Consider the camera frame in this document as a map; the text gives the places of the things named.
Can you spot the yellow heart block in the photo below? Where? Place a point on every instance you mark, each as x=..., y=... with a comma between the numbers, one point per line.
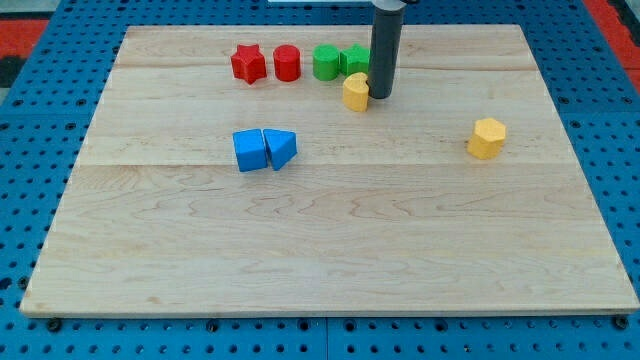
x=356, y=92

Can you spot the yellow hexagon block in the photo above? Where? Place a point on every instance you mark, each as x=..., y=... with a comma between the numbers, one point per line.
x=487, y=139

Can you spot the blue triangle block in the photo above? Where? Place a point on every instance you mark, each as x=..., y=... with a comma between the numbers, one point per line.
x=281, y=146

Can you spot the blue cube block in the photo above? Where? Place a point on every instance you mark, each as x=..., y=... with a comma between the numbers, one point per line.
x=250, y=150

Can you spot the light wooden board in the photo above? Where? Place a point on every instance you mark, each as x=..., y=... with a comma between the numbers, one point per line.
x=382, y=213

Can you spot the green cylinder block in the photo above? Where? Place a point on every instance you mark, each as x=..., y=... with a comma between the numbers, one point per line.
x=326, y=62

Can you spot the green star block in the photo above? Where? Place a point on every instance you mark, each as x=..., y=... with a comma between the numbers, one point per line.
x=354, y=59

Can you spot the red cylinder block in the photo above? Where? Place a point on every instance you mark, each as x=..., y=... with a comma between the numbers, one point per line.
x=287, y=63

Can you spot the red star block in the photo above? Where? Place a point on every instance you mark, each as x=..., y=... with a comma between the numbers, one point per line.
x=248, y=63

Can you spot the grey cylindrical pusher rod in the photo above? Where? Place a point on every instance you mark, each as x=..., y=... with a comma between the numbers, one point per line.
x=384, y=45

